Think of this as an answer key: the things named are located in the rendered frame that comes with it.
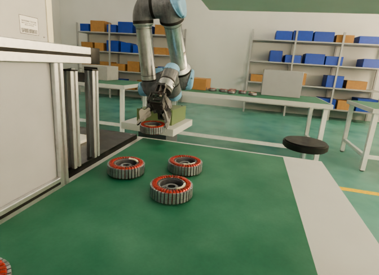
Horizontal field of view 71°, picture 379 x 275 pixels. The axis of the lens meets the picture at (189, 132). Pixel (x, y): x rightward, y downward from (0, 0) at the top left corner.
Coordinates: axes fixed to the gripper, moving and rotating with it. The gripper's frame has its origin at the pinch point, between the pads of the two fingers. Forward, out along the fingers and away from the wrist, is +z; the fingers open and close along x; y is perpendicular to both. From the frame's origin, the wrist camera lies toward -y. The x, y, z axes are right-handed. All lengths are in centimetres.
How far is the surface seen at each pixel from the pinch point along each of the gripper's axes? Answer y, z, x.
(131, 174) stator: 21.3, 30.9, 9.0
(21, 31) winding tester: 53, 10, -19
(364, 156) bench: -202, -128, 172
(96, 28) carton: -316, -502, -406
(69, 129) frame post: 32.3, 24.9, -9.1
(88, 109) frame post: 29.0, 15.0, -9.2
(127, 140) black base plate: 0.8, 8.1, -8.0
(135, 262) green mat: 40, 54, 25
